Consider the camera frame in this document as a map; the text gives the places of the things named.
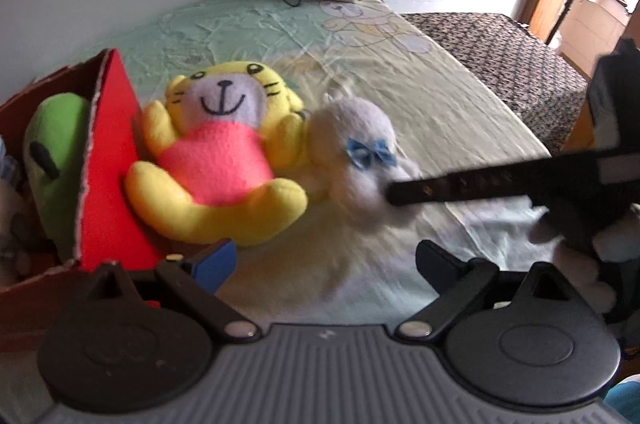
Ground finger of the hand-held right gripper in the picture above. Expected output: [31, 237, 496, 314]
[386, 148, 601, 208]

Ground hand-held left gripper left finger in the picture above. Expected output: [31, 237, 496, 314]
[85, 239, 263, 341]

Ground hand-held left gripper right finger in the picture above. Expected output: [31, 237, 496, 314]
[397, 239, 603, 341]

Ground yellow tiger plush toy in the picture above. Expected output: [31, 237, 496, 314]
[124, 60, 308, 247]

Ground red cardboard box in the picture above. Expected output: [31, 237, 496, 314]
[0, 48, 166, 340]

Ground white plush toy blue bows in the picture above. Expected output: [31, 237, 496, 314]
[304, 97, 426, 236]

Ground green pear plush toy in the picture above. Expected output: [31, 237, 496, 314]
[22, 93, 96, 265]

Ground person's right hand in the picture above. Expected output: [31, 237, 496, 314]
[529, 203, 640, 312]

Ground cartoon printed bed sheet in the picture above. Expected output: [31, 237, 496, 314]
[95, 0, 566, 330]

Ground grey plush toy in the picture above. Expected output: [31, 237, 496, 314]
[0, 139, 53, 290]

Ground blue cloth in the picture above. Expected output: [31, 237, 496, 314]
[606, 373, 640, 424]

